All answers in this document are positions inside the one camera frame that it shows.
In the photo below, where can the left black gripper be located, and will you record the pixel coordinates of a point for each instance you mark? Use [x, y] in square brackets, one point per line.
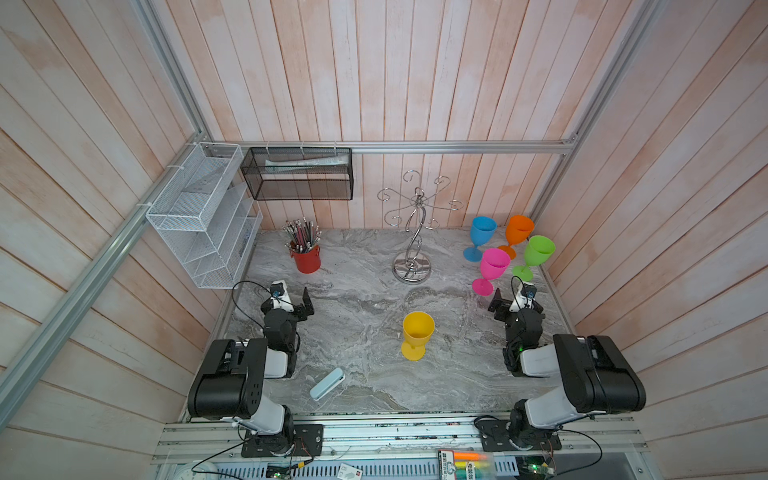
[299, 309]

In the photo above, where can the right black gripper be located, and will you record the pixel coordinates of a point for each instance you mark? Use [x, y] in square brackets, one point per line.
[503, 308]

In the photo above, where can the pink wine glass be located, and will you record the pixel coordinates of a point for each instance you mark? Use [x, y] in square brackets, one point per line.
[493, 265]

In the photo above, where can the green wine glass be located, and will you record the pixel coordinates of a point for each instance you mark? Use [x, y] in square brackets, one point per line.
[538, 250]

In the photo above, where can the orange wine glass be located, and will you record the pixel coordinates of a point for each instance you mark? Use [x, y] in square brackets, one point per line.
[518, 229]

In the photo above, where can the blue wine glass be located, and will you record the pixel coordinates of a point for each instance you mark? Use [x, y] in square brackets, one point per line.
[482, 230]

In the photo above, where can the yellow wine glass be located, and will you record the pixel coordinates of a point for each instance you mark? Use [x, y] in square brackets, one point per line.
[418, 328]

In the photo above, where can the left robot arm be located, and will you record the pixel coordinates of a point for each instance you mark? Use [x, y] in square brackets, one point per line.
[229, 385]

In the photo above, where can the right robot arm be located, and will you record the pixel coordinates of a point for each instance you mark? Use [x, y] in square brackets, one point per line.
[596, 379]

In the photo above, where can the chrome wine glass rack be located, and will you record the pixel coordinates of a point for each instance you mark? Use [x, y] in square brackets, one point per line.
[412, 266]

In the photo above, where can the red pencil cup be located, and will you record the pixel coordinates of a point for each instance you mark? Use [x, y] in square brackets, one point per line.
[307, 262]

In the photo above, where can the light blue case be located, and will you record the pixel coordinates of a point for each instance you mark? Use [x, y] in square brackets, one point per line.
[327, 384]

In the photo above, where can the bundle of pencils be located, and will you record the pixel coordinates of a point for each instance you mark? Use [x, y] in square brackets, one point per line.
[303, 234]

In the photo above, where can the highlighter marker box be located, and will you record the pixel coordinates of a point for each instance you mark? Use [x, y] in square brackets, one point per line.
[464, 465]

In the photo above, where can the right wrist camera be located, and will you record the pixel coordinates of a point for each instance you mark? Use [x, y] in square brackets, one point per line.
[524, 297]

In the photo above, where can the white mesh wall shelf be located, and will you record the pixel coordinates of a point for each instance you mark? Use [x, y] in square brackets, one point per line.
[207, 220]

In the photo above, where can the black mesh wall basket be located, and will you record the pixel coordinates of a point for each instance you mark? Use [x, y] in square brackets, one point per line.
[299, 173]

